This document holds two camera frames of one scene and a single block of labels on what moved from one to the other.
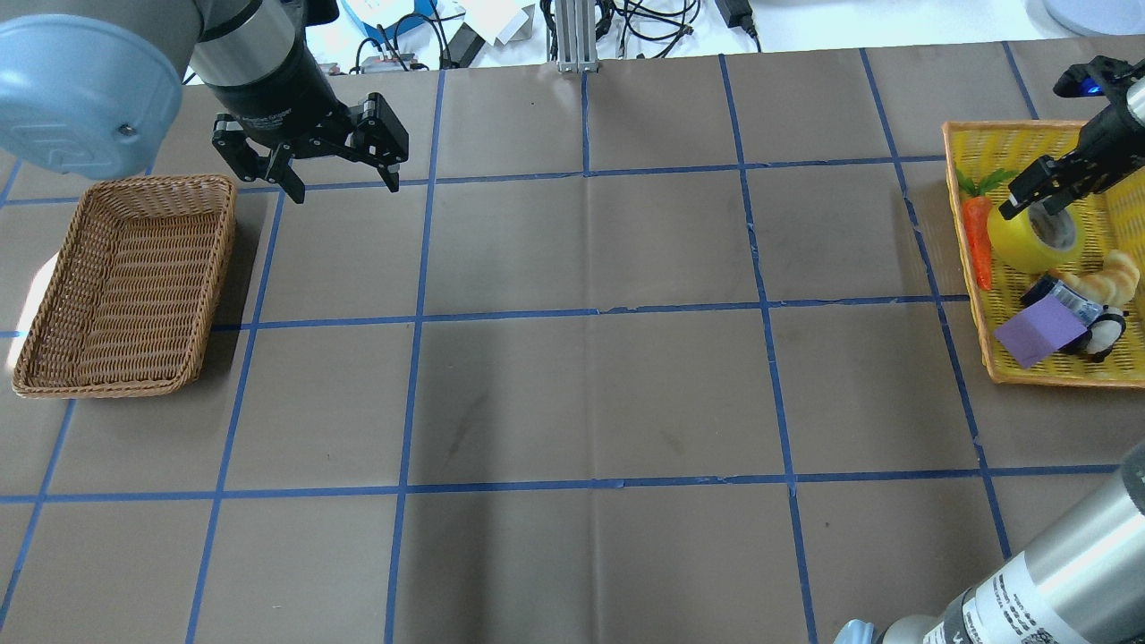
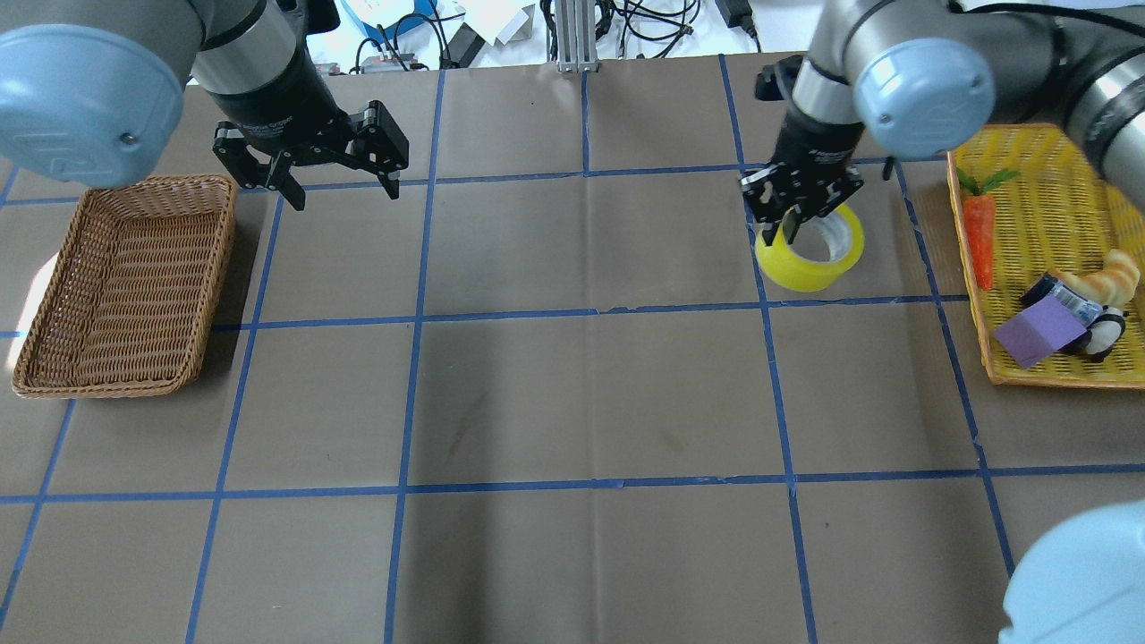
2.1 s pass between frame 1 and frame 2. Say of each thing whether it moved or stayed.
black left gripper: stayed
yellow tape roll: moved
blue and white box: stayed
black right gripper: moved
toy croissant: stayed
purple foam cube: stayed
